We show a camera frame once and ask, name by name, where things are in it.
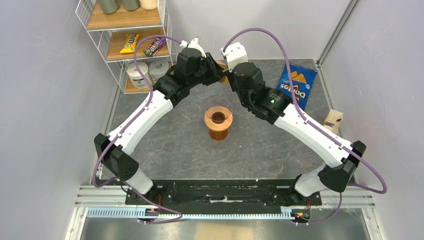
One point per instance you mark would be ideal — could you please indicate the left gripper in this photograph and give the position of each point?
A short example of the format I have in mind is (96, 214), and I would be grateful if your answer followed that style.
(215, 70)

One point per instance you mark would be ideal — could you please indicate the brown paper coffee filter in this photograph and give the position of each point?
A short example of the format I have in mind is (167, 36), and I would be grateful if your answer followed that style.
(222, 66)

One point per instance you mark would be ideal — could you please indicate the amber glass carafe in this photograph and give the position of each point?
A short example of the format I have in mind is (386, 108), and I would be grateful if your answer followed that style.
(218, 135)

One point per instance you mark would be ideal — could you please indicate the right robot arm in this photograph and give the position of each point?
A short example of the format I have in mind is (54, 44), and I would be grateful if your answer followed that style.
(277, 108)

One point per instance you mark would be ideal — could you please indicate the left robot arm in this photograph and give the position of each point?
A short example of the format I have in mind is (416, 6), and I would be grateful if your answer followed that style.
(114, 150)

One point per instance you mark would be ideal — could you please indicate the wooden filter holder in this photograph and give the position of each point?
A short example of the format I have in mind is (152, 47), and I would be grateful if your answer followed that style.
(333, 120)

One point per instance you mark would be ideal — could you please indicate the grey paper roll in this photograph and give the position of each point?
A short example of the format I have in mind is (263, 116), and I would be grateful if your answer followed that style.
(158, 69)

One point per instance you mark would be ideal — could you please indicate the purple candy bar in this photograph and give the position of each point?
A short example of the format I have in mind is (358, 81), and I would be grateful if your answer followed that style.
(155, 46)

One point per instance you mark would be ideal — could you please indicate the white paper roll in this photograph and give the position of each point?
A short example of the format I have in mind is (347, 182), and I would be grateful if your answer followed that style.
(138, 74)

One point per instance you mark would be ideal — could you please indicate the yellow M&M's bag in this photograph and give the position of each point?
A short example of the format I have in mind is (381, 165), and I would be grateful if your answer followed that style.
(130, 43)

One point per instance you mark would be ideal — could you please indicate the blue Doritos chip bag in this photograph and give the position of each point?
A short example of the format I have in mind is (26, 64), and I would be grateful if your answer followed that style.
(303, 79)

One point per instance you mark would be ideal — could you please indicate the cream jar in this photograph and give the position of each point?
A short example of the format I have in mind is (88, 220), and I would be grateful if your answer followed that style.
(148, 4)

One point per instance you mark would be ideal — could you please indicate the green jar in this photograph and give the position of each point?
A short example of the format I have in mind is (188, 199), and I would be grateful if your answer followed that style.
(131, 5)
(108, 7)

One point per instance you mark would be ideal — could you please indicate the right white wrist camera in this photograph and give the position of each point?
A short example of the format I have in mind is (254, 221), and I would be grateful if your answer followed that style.
(234, 54)

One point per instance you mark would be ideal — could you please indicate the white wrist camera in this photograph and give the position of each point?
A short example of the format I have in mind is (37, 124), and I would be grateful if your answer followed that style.
(234, 54)
(194, 44)

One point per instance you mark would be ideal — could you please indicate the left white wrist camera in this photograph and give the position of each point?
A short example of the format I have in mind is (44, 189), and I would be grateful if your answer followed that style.
(194, 44)

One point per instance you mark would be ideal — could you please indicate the white wire shelf rack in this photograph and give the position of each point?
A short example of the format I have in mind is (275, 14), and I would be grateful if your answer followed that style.
(124, 36)

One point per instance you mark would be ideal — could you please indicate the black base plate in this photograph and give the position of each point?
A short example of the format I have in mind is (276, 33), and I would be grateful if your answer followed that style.
(229, 196)

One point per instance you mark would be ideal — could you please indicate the aluminium rail frame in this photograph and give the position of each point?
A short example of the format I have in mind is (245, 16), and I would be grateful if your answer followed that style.
(108, 213)

